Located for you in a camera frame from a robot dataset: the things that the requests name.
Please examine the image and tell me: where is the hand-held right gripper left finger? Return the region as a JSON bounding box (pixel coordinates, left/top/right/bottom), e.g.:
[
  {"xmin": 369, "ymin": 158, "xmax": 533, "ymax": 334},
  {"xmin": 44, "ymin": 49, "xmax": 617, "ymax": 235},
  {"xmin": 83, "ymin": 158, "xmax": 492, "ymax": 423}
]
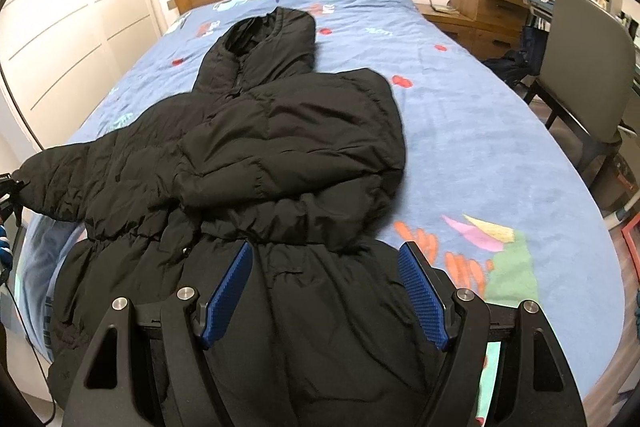
[{"xmin": 60, "ymin": 241, "xmax": 253, "ymax": 427}]

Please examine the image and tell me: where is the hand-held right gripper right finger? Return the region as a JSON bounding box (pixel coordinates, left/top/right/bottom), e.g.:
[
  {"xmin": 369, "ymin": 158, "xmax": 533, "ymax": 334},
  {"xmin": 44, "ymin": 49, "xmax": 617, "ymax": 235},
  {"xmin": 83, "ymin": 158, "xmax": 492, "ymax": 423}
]
[{"xmin": 397, "ymin": 241, "xmax": 588, "ymax": 427}]

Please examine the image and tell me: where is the grey chair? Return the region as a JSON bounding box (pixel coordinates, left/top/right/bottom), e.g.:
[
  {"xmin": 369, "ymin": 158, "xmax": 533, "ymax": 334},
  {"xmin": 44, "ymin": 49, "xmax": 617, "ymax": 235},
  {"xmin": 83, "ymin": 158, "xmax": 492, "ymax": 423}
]
[{"xmin": 522, "ymin": 0, "xmax": 636, "ymax": 172}]

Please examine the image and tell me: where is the person's left hand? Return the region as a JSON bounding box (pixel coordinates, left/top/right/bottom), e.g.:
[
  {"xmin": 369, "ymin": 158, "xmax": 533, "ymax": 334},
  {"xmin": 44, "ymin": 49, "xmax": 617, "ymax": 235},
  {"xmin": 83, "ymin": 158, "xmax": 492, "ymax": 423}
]
[{"xmin": 0, "ymin": 224, "xmax": 15, "ymax": 273}]

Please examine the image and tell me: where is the white wardrobe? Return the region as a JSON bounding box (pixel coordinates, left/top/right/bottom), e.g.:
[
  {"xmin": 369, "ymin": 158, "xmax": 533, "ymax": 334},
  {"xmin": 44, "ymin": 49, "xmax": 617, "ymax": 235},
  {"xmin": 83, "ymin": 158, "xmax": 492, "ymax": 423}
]
[{"xmin": 0, "ymin": 0, "xmax": 173, "ymax": 148}]

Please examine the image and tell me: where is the wooden nightstand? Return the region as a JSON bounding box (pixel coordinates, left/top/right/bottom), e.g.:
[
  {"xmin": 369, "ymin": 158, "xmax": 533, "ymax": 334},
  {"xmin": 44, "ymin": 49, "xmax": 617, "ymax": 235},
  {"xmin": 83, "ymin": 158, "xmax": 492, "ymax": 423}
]
[{"xmin": 417, "ymin": 2, "xmax": 526, "ymax": 60}]

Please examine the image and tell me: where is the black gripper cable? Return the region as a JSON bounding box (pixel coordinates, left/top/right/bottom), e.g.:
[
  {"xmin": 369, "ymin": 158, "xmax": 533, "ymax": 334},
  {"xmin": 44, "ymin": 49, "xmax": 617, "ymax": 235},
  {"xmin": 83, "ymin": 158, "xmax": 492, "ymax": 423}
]
[{"xmin": 0, "ymin": 277, "xmax": 57, "ymax": 414}]

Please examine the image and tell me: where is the black puffer jacket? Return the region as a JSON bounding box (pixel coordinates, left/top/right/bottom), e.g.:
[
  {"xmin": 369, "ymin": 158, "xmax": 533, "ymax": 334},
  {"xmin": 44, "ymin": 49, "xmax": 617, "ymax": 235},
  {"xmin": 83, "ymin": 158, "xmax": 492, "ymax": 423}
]
[{"xmin": 12, "ymin": 6, "xmax": 446, "ymax": 427}]

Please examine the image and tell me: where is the red frame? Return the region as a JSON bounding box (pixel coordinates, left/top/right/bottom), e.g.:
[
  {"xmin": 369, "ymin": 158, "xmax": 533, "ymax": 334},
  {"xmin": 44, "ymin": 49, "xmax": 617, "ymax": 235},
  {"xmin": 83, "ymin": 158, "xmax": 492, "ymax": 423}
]
[{"xmin": 620, "ymin": 212, "xmax": 640, "ymax": 258}]

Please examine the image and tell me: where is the dark bag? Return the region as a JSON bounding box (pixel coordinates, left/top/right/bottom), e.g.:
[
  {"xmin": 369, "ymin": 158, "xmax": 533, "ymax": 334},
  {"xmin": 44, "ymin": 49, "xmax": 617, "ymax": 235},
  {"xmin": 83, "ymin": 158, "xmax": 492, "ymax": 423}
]
[{"xmin": 482, "ymin": 50, "xmax": 530, "ymax": 88}]

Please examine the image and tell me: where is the bed with blue patterned sheet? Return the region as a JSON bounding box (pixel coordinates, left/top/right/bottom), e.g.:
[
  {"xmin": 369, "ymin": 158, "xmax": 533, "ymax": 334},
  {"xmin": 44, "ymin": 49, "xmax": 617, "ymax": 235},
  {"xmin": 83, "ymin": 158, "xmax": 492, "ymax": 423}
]
[{"xmin": 15, "ymin": 0, "xmax": 623, "ymax": 427}]

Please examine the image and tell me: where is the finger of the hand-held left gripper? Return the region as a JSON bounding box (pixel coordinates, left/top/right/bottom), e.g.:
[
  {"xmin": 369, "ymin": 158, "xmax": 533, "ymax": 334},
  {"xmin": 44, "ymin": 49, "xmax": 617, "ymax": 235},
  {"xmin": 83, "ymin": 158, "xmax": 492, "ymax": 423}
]
[{"xmin": 0, "ymin": 174, "xmax": 26, "ymax": 228}]

